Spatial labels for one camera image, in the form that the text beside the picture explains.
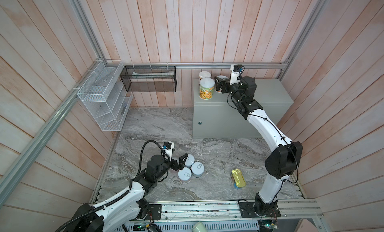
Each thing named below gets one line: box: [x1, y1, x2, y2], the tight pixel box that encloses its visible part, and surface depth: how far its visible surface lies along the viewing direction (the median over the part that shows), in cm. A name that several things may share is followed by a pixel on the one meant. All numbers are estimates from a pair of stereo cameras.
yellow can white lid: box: [198, 71, 212, 82], surface depth 80 cm
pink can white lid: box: [178, 167, 192, 184], surface depth 82 cm
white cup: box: [192, 221, 208, 232], surface depth 65 cm
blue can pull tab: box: [191, 161, 205, 178], surface depth 84 cm
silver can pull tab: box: [185, 154, 195, 166], surface depth 87 cm
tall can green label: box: [199, 77, 215, 100], surface depth 74 cm
